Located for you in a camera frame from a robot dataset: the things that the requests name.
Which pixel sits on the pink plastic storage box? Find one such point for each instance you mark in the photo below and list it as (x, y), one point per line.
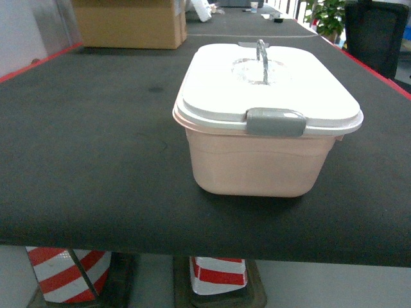
(248, 165)

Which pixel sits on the white box lid grey latch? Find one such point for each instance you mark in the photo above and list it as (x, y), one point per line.
(229, 89)

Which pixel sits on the brown cardboard box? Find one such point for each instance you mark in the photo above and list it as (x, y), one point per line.
(131, 24)

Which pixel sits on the black table mat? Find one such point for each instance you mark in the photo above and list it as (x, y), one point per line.
(92, 158)

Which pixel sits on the red white traffic cone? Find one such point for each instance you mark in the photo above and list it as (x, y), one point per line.
(80, 278)
(217, 282)

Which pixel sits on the white foam sheet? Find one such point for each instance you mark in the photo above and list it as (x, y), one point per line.
(201, 7)

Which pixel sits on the white paper cup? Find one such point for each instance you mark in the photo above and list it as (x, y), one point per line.
(254, 6)

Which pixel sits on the potted green plant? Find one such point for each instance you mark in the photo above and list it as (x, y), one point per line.
(328, 18)

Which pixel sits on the black office chair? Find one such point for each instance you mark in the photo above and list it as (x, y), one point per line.
(374, 33)

